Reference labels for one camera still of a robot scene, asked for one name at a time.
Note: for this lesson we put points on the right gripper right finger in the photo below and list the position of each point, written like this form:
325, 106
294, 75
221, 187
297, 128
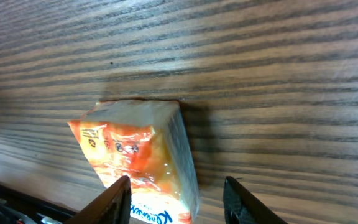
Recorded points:
242, 207

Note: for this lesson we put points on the orange tissue pack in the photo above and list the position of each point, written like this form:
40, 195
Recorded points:
145, 140

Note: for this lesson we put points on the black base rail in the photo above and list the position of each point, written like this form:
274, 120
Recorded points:
19, 208

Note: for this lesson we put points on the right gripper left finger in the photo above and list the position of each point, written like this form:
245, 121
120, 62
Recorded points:
111, 207

